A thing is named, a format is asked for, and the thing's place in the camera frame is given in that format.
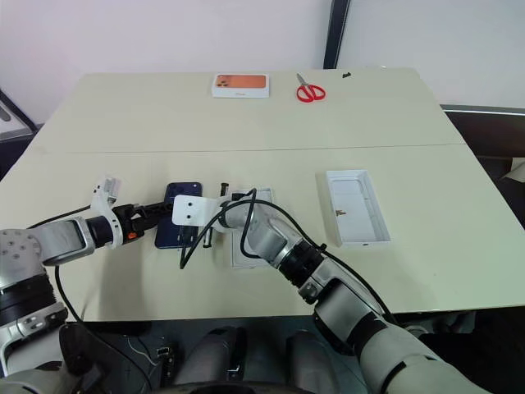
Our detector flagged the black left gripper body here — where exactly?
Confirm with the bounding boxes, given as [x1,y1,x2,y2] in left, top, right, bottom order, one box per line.
[113,203,146,245]

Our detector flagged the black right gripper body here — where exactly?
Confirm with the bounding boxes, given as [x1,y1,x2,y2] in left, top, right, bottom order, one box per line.
[203,182,231,250]

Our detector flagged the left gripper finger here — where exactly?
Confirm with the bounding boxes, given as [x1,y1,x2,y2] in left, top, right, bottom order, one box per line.
[141,199,175,216]
[141,210,166,233]

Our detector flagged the dark blue smartphone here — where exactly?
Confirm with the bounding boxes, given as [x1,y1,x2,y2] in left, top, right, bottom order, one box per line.
[154,181,205,250]

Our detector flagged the white phone box lid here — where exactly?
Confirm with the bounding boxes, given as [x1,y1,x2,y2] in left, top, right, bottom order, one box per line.
[231,187,285,270]

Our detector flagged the phone box with orange print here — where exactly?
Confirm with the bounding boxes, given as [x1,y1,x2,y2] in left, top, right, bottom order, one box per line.
[211,72,272,99]

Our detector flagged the white phone box base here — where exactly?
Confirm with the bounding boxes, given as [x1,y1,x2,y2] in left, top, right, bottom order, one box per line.
[314,167,391,249]

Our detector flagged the dark rounded robot leg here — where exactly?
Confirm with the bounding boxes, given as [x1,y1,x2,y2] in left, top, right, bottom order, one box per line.
[285,328,367,387]
[176,326,248,387]

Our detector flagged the dark framed tray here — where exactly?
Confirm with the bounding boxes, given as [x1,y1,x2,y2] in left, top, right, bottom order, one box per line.
[0,88,39,143]

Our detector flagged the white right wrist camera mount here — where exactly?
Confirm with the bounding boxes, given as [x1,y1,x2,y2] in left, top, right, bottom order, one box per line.
[171,195,219,228]

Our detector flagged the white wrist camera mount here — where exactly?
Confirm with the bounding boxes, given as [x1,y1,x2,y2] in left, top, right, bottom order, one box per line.
[90,175,124,250]
[171,195,219,228]

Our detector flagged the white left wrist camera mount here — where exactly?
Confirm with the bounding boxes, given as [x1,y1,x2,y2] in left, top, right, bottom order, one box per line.
[90,175,124,250]

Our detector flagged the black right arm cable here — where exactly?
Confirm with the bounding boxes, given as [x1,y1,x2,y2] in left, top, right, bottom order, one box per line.
[178,187,398,325]

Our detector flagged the red handled scissors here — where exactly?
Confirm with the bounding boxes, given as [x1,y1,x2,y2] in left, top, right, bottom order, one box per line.
[294,72,327,103]

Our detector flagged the dark upright post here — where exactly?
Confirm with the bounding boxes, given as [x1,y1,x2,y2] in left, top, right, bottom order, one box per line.
[322,0,352,70]

